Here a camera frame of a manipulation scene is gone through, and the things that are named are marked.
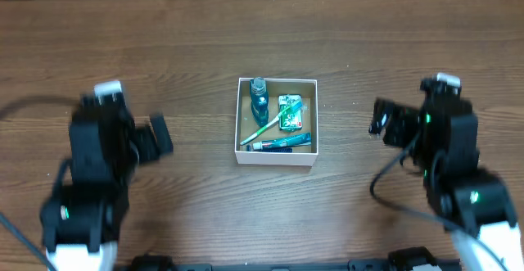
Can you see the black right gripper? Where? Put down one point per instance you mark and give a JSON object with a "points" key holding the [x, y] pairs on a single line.
{"points": [[396, 124]]}

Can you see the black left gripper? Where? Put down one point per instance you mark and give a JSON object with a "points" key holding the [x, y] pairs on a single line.
{"points": [[146, 142]]}

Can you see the Colgate toothpaste tube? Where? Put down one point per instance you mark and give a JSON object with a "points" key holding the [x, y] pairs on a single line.
{"points": [[302, 139]]}

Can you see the green white toothbrush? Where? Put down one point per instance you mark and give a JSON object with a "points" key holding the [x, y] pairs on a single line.
{"points": [[266, 125]]}

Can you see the green soap packet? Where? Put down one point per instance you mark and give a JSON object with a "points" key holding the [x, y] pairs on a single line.
{"points": [[291, 118]]}

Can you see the teal mouthwash bottle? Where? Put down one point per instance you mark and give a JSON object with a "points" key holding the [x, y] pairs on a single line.
{"points": [[259, 101]]}

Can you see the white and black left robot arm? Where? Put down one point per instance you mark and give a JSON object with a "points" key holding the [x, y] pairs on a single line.
{"points": [[82, 218]]}

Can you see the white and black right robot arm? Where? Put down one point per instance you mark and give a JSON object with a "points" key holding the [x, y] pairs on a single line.
{"points": [[471, 203]]}

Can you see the white cardboard box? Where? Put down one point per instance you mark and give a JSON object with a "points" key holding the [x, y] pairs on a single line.
{"points": [[245, 124]]}

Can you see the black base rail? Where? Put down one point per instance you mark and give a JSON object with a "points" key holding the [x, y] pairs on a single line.
{"points": [[415, 258]]}

